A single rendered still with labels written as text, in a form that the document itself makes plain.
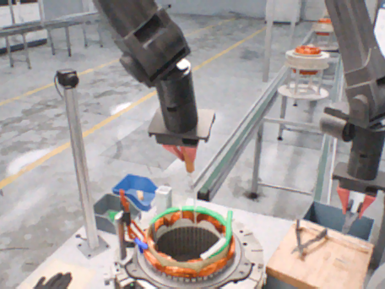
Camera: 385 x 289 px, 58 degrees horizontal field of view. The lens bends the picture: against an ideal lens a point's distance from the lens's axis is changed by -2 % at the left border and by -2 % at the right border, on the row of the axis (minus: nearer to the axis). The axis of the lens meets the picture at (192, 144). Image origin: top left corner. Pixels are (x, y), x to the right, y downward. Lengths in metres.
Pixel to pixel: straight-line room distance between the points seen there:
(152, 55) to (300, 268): 0.56
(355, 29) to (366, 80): 0.09
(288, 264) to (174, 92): 0.48
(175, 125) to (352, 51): 0.33
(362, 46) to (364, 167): 0.22
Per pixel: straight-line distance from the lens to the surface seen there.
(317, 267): 0.85
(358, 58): 0.68
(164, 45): 0.47
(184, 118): 0.55
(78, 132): 1.09
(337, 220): 1.07
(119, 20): 0.45
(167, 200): 0.83
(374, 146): 0.72
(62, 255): 1.32
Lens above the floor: 1.63
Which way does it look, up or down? 26 degrees down
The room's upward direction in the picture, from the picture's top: straight up
